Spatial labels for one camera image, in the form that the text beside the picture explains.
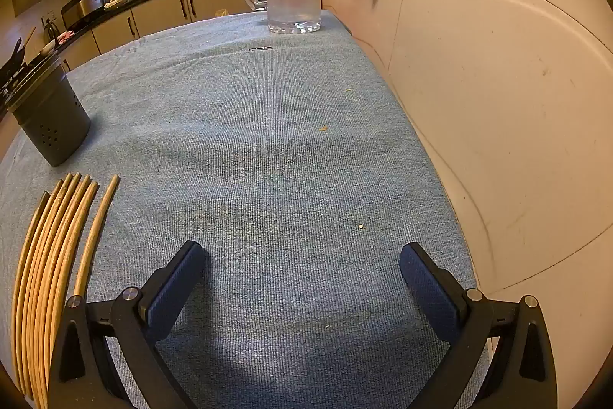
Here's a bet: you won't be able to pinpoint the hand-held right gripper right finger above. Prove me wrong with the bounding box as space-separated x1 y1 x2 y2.
399 241 559 409

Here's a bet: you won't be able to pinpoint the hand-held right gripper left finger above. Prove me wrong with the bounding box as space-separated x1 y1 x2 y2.
48 240 207 409

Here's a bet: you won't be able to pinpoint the group of bamboo chopsticks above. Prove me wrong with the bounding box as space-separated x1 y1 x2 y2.
10 172 120 409

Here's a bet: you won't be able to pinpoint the dark grey utensil holder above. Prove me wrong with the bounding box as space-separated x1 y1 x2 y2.
4 53 92 168

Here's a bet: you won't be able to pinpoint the blue towel cloth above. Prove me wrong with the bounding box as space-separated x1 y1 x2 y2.
0 9 492 409

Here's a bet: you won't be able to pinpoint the beige base cabinets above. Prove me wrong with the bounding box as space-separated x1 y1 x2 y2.
57 0 269 72

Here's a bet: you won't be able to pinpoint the black stone countertop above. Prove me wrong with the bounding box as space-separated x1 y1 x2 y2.
0 0 266 122

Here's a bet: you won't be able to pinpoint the silver toaster oven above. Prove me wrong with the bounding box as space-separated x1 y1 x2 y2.
61 0 105 29

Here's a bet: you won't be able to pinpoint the black wok wooden handle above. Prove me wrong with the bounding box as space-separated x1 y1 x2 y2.
0 26 39 77

